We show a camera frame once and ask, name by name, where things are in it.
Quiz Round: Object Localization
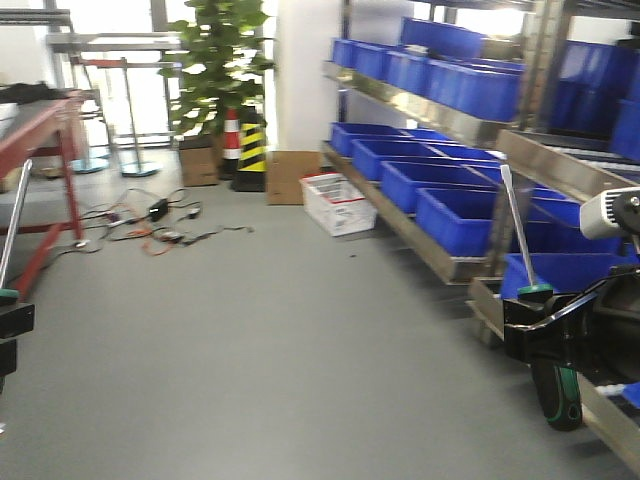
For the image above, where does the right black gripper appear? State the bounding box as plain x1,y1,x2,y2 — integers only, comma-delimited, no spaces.
503,263,639,384

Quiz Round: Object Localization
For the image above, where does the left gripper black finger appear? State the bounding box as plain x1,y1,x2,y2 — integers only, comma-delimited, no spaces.
0,303,35,340

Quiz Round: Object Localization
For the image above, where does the green black screwdriver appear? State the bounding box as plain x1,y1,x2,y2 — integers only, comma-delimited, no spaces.
500,164,582,431
0,159,33,396

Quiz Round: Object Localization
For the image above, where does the steel shelf rack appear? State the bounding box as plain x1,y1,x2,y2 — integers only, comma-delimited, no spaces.
322,0,640,476

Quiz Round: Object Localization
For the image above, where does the white red basket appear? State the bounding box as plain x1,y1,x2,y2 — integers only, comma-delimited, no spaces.
299,172,377,237

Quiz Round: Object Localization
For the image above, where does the orange white traffic cone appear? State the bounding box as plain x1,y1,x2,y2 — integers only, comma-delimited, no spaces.
220,108,241,180

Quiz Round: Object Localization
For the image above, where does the yellow black traffic cone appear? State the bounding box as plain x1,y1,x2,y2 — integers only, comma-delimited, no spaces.
231,107,266,192

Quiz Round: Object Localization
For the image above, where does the brown cardboard box on floor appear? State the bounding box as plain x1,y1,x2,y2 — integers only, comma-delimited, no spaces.
266,151,321,206

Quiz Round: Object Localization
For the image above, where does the green potted plant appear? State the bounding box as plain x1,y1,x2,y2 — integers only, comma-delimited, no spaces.
158,0,275,137

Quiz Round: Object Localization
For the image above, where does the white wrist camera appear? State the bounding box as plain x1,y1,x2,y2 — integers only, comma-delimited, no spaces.
579,187,639,240

